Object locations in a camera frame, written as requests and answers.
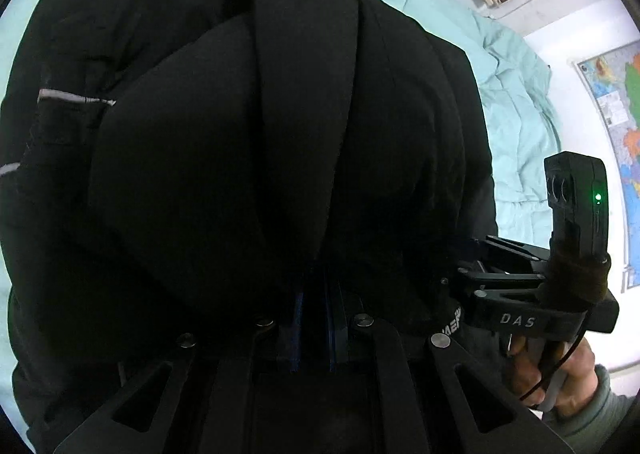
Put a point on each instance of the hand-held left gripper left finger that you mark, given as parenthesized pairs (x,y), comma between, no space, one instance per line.
(150,399)

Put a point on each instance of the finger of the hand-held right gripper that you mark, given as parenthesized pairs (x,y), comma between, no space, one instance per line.
(515,249)
(505,278)

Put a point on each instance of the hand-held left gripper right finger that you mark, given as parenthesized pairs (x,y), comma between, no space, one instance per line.
(450,399)

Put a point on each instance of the black hooded jacket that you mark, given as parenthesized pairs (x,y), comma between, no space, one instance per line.
(225,133)

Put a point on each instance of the person's right forearm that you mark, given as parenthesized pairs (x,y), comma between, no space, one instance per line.
(600,426)

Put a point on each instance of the person's right hand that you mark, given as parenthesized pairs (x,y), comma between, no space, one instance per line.
(575,384)

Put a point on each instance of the teal quilted blanket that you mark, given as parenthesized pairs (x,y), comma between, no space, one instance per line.
(515,133)

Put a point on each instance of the wall map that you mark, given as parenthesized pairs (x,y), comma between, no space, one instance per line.
(625,143)

